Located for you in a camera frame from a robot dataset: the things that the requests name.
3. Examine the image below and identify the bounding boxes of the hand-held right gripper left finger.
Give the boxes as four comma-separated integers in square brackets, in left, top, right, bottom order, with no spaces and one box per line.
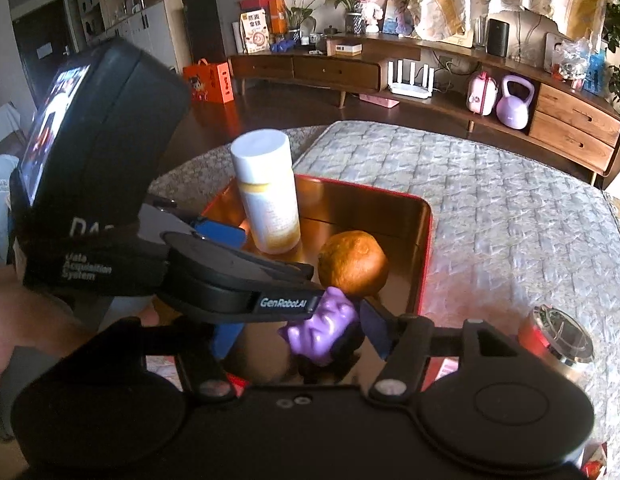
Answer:
[97,316,247,404]

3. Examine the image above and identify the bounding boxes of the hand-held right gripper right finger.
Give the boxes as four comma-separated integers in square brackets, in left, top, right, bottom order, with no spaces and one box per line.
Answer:
[359,299,521,404]

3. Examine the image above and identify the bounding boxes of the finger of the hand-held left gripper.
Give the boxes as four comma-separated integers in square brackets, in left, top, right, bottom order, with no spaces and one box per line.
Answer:
[140,199,251,251]
[210,252,327,325]

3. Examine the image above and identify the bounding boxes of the purple toy figure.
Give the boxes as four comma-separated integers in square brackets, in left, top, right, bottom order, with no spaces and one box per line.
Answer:
[279,286,361,367]

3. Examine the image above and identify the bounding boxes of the red tin box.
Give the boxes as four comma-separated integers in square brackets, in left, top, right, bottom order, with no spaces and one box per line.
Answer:
[197,174,435,392]

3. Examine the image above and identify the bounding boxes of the person's left hand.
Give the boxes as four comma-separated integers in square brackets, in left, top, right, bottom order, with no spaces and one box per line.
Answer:
[0,267,161,392]

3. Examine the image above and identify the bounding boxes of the white plastic bottle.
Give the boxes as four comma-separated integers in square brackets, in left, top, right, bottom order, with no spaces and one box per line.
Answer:
[230,129,303,255]

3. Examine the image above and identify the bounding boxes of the orange fruit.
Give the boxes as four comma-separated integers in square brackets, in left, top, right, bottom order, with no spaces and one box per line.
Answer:
[317,230,390,297]

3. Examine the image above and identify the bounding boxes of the pale blue cloth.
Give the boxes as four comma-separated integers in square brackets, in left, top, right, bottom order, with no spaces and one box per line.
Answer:
[0,152,22,267]

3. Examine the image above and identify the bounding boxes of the orange gift bag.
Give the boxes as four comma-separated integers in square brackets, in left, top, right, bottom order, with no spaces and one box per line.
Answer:
[182,59,235,105]

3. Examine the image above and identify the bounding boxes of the black cabinet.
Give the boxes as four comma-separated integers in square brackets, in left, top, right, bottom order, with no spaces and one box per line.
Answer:
[182,0,253,67]

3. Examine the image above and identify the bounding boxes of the grey quilted mat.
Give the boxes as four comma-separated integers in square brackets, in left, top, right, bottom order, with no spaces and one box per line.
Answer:
[147,120,620,480]

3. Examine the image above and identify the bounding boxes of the round metal tin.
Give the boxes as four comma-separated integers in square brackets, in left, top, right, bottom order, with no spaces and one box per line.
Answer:
[518,305,596,387]

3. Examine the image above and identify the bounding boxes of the printed snack box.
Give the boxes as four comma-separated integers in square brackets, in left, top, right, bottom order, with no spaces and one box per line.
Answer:
[240,10,272,55]

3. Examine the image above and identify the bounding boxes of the pink flat box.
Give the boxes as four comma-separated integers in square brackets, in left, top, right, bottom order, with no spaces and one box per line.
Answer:
[360,92,401,110]

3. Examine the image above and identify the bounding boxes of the white flat box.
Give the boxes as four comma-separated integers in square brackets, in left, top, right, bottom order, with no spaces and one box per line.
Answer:
[326,39,363,57]

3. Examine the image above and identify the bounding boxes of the orange gift box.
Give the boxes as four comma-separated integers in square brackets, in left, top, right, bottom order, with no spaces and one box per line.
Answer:
[260,0,289,36]

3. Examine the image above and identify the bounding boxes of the small potted plant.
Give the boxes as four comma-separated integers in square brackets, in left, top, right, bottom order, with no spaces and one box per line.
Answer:
[285,0,321,44]

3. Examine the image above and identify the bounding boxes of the white router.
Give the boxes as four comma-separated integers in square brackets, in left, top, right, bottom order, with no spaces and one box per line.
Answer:
[388,59,436,99]

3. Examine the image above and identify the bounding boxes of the potted orchid plant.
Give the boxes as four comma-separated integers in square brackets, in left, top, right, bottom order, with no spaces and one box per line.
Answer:
[321,0,371,36]

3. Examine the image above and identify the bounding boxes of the red printed packet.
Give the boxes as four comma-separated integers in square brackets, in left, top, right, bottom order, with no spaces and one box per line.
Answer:
[580,442,608,479]

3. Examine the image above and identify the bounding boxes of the pink case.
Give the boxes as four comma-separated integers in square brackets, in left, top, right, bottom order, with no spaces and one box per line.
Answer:
[466,71,500,117]

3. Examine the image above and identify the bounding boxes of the purple kettlebell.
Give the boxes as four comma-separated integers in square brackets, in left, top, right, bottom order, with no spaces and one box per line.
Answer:
[496,75,536,130]

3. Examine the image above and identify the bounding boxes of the pink doll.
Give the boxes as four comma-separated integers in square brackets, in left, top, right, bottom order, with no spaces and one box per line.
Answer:
[357,0,387,34]

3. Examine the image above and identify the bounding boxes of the wooden TV cabinet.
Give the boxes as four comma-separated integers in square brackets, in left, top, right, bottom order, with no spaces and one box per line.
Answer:
[227,32,620,187]

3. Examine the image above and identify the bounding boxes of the black speaker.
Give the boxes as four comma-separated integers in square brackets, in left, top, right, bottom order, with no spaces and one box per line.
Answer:
[487,18,511,58]

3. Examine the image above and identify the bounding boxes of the clear plastic bag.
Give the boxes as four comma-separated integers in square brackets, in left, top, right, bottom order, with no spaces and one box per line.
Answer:
[552,37,593,89]

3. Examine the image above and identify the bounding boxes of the beige rounded panel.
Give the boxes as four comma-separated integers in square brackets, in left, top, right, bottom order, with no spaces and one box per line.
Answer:
[490,10,576,61]

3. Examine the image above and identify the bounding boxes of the blue packet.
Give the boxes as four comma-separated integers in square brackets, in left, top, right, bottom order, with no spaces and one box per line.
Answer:
[584,50,608,95]

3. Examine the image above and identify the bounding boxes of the potted indoor tree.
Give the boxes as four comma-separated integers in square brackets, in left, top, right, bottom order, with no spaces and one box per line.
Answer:
[602,0,620,147]

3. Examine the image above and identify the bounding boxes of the wall cupboard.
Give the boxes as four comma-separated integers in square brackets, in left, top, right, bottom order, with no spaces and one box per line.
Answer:
[65,0,179,69]

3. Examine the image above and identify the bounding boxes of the picture frame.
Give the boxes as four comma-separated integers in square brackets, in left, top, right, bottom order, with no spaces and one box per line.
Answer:
[382,0,413,36]

